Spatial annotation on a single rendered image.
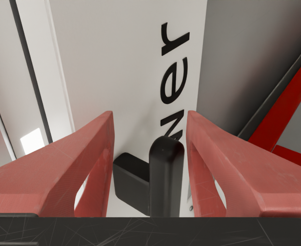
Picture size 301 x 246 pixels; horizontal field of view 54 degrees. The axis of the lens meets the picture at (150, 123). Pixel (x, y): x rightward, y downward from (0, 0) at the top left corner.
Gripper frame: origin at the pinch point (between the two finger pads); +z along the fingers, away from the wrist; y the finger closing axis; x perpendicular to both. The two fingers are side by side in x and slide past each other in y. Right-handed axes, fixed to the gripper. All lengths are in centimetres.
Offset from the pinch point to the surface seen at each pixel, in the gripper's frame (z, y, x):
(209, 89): 14.5, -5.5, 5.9
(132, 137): 2.6, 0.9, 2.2
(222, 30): 15.4, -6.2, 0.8
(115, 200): 1.2, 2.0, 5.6
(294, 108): 24.3, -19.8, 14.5
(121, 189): 0.7, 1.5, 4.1
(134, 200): 0.2, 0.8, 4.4
